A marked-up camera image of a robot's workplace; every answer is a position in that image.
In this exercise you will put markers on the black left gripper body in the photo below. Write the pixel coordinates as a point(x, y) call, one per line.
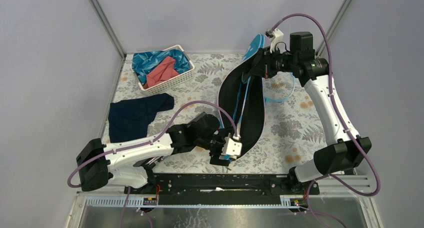
point(214, 144)

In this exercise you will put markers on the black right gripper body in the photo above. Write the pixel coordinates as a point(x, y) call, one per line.
point(276, 62)

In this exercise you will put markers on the blue racket cover bag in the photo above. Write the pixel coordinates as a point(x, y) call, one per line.
point(253, 114)

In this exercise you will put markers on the black shuttlecock tube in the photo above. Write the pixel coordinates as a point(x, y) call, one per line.
point(150, 163)

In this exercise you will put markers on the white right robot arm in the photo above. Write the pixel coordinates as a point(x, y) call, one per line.
point(346, 148)

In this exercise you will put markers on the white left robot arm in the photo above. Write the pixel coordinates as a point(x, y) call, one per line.
point(131, 163)

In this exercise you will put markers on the white perforated plastic basket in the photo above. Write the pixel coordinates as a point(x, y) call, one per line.
point(171, 82)

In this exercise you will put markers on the floral patterned table mat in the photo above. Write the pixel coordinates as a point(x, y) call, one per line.
point(292, 130)

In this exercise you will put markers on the salmon pink towel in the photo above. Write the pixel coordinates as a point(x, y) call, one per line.
point(164, 71)

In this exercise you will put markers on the navy blue cloth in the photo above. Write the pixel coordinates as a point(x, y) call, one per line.
point(129, 119)

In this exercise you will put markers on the teal leaf-patterned cloth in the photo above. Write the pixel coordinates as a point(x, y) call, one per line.
point(143, 63)

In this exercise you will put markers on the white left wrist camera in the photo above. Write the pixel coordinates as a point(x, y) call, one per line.
point(232, 148)

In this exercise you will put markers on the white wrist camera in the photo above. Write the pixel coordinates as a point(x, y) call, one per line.
point(232, 148)
point(275, 36)

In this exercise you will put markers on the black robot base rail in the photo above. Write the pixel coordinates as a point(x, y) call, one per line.
point(223, 189)

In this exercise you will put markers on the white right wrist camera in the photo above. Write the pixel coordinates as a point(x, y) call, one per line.
point(275, 36)

